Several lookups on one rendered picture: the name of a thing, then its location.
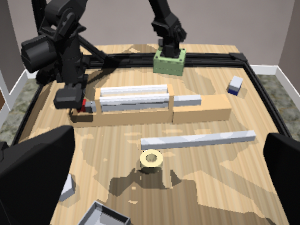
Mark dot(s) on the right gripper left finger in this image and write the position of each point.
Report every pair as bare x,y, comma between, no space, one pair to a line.
33,174

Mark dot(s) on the grey square stick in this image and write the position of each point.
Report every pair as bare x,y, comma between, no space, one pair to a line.
187,100
90,106

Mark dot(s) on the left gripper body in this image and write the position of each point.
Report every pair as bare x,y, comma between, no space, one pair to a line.
71,73

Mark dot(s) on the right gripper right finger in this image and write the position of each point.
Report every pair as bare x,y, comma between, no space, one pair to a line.
282,157

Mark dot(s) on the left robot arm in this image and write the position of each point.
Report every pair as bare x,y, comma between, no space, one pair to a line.
39,53

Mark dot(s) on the clear plastic channel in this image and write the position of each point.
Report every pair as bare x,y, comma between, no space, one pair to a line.
134,99

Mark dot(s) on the cream roll of masking tape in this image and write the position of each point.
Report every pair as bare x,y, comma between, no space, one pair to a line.
151,155

